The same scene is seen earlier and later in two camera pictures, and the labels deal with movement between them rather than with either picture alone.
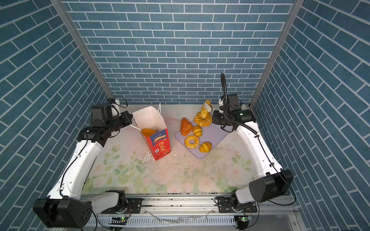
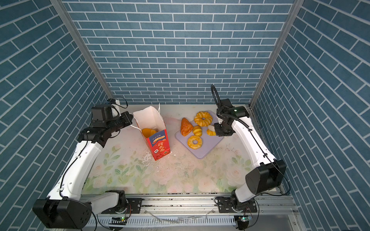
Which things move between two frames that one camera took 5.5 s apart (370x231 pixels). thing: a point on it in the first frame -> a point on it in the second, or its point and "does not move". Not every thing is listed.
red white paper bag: x=151 y=117 does not move
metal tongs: x=208 y=108 -> x=211 y=127
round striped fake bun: x=205 y=147 -> x=211 y=133
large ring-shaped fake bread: x=202 y=121 does not move
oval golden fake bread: x=148 y=132 does not move
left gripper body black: x=117 y=122 does not move
